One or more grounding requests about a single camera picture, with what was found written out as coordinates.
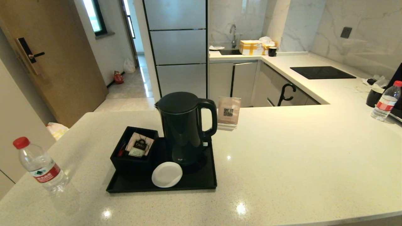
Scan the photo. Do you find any black electric kettle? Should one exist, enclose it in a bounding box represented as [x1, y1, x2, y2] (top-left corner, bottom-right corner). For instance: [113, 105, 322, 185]
[154, 92, 218, 167]

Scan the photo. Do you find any clear red-label water bottle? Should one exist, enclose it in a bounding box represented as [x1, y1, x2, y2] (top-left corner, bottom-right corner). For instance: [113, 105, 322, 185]
[13, 137, 69, 192]
[371, 81, 402, 121]

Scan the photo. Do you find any beige tea bag sachet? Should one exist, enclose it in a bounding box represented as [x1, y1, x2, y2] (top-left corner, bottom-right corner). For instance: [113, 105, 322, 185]
[125, 132, 154, 157]

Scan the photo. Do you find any acrylic QR code sign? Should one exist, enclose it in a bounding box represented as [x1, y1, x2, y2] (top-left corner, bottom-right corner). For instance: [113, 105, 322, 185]
[217, 96, 242, 131]

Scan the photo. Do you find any white cabinet door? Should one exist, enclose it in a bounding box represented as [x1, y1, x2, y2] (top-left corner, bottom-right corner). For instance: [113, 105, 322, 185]
[232, 62, 258, 107]
[209, 62, 234, 107]

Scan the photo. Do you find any black rectangular serving tray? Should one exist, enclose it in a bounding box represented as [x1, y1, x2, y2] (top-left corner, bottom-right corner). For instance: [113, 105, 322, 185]
[106, 136, 218, 193]

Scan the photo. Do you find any silver refrigerator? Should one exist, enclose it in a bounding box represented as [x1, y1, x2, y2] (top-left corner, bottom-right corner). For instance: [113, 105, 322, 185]
[143, 0, 208, 101]

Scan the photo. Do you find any white round paper coaster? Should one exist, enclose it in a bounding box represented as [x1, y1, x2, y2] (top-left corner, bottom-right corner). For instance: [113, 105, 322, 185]
[151, 162, 183, 188]

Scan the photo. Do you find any large yellow-taped cardboard box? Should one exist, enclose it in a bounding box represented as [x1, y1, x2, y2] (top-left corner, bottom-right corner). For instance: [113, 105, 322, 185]
[239, 40, 263, 56]

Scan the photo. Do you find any black divided organizer box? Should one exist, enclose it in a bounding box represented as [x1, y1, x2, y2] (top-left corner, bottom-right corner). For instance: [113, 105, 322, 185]
[110, 126, 159, 177]

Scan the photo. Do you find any small yellow-taped cardboard box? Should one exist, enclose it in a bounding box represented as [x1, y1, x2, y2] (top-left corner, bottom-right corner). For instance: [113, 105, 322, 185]
[262, 41, 279, 55]

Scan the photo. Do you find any black induction cooktop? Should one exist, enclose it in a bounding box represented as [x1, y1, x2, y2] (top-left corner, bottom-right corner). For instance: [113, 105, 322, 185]
[290, 66, 357, 79]

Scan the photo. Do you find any black framed window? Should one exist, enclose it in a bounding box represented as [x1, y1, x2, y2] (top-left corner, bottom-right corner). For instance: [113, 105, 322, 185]
[83, 0, 107, 36]

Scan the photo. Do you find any white and yellow plastic bag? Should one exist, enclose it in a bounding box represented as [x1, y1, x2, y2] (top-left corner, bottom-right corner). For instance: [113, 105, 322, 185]
[46, 122, 68, 141]

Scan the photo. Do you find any brown wooden door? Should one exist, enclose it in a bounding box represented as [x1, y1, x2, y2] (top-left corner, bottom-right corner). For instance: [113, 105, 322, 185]
[0, 0, 108, 127]

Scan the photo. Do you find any black mug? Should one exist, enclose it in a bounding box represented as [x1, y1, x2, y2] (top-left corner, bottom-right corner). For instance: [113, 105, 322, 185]
[366, 88, 385, 108]

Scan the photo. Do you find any crumpled clear plastic packaging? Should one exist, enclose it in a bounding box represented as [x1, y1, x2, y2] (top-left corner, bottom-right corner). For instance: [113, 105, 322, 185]
[363, 75, 390, 89]

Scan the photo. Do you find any black and gold door lock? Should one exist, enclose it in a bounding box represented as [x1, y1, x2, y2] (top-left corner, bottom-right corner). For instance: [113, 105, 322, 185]
[15, 37, 45, 75]

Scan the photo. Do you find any black curved cane handle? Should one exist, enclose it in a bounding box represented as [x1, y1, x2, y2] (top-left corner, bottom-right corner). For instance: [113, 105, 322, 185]
[278, 83, 296, 106]

